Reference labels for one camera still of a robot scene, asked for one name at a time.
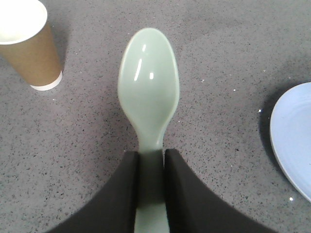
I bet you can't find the light green plastic spoon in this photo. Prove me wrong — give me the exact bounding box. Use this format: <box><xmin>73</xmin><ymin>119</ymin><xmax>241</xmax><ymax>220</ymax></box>
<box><xmin>118</xmin><ymin>28</ymin><xmax>179</xmax><ymax>233</ymax></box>

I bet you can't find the brown paper cup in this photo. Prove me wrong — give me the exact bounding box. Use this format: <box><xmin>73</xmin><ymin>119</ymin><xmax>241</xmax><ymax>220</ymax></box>
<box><xmin>0</xmin><ymin>0</ymin><xmax>63</xmax><ymax>91</ymax></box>

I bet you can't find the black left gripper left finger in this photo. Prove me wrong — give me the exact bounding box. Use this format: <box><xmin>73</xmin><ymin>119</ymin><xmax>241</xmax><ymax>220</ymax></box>
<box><xmin>50</xmin><ymin>151</ymin><xmax>139</xmax><ymax>233</ymax></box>

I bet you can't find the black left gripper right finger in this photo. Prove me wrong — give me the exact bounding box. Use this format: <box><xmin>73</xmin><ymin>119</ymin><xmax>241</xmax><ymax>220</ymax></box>
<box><xmin>164</xmin><ymin>149</ymin><xmax>272</xmax><ymax>233</ymax></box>

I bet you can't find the blue plate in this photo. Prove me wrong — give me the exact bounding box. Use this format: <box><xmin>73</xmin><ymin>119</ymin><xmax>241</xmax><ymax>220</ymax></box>
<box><xmin>270</xmin><ymin>82</ymin><xmax>311</xmax><ymax>201</ymax></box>

